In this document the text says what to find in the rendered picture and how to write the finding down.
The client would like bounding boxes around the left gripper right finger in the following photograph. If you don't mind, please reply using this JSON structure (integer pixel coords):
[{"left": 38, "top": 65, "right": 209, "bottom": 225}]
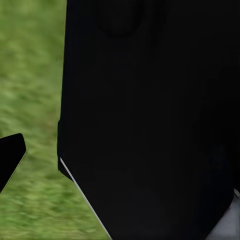
[{"left": 224, "top": 133, "right": 240, "bottom": 173}]

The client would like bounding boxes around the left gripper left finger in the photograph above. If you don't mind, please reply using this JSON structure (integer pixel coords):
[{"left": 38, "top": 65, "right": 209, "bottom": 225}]
[{"left": 0, "top": 133, "right": 26, "bottom": 193}]

